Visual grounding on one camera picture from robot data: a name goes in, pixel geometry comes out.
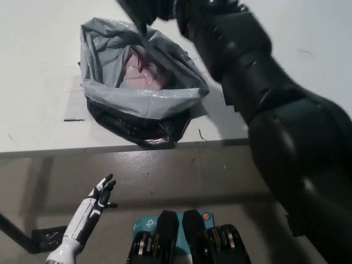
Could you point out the black and white right hand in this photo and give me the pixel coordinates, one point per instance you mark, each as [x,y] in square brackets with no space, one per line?
[220,33]

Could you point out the white and black left hand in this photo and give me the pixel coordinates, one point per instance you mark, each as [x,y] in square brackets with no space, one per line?
[88,211]

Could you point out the grey and black plastic bag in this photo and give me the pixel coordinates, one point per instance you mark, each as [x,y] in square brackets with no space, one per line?
[123,101]

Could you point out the black table leg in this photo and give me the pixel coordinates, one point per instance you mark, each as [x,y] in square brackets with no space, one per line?
[13,232]

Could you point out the pink crumpled item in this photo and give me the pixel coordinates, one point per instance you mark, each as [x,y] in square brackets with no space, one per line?
[137,77]

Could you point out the pale grey flat sheet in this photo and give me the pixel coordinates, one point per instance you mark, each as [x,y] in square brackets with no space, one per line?
[72,110]

